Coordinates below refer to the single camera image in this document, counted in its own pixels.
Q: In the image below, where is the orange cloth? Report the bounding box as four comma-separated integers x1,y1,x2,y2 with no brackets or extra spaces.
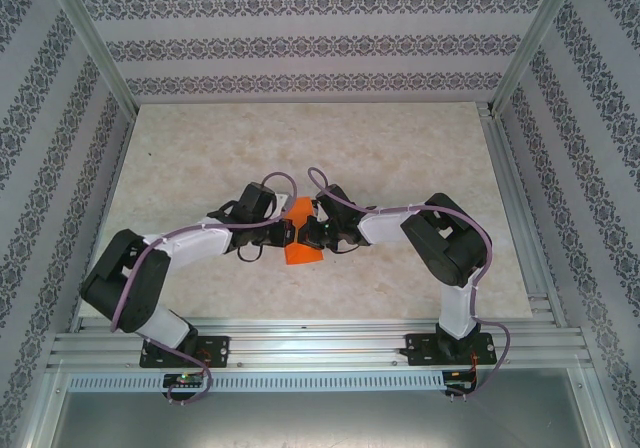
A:
283,195,326,268

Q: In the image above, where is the grey sheet metal panel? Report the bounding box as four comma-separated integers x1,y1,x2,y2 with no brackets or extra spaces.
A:
49,390,601,448

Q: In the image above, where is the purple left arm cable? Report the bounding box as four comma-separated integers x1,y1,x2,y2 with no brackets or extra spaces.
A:
110,170,301,407

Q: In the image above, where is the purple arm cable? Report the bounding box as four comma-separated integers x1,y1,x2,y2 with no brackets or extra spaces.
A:
110,170,301,407
306,166,511,402

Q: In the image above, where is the thin black cable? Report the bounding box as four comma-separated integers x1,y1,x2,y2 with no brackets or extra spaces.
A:
327,237,362,258
236,244,267,265

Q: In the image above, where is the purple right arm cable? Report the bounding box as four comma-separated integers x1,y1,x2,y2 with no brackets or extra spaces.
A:
306,166,511,402

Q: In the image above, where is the wide aluminium mounting rail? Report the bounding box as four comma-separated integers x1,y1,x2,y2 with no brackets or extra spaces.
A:
47,317,594,370

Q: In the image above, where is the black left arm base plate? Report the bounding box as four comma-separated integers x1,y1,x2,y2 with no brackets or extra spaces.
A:
138,335,232,369

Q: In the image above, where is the aluminium side rail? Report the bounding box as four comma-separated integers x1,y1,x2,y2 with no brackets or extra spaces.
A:
478,112,571,329
69,112,139,330

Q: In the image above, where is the slotted grey cable duct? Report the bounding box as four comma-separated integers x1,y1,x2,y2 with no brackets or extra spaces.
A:
67,371,447,392

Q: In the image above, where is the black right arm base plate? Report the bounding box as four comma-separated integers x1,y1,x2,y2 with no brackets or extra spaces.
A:
404,332,499,368

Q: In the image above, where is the aluminium frame post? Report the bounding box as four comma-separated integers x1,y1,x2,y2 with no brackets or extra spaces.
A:
42,0,141,117
487,0,586,119

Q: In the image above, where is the aluminium frame beam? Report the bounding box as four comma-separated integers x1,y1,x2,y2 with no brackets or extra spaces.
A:
569,367,629,448
12,362,69,448

